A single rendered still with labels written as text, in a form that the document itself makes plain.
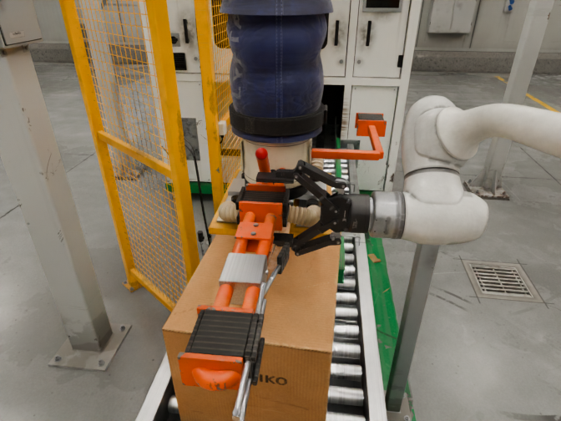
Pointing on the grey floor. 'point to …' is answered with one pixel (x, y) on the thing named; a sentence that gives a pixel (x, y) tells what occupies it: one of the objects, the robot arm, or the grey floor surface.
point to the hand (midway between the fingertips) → (263, 208)
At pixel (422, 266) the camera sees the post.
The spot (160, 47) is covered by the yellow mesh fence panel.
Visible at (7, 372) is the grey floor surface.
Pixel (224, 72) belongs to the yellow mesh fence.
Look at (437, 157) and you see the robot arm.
